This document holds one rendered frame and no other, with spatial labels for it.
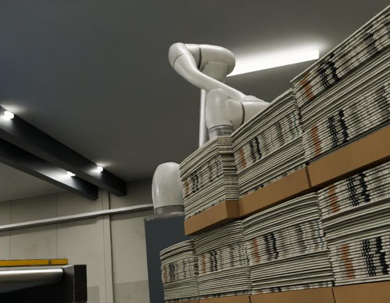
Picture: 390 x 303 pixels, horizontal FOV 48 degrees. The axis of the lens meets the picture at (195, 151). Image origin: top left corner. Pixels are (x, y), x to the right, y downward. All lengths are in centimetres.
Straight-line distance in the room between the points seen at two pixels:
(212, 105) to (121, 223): 879
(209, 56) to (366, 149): 140
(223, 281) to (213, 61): 117
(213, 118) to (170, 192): 56
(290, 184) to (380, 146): 24
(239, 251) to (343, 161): 43
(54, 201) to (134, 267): 257
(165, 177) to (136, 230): 811
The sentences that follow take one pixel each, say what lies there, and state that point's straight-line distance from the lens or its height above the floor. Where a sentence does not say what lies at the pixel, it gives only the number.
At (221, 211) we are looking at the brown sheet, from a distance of 114.
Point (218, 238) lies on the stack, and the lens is 123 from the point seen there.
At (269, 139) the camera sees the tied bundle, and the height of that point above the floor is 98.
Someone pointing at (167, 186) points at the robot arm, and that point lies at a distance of 203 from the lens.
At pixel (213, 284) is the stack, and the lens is 127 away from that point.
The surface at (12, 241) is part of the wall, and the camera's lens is 1151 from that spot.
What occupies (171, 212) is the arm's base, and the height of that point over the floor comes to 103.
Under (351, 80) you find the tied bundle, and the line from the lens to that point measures 84.
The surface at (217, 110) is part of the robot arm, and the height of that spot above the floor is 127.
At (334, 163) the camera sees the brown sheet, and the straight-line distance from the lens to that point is 84.
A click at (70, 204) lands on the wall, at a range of 1090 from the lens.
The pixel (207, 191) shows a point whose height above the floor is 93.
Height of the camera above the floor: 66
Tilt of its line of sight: 18 degrees up
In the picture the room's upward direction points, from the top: 6 degrees counter-clockwise
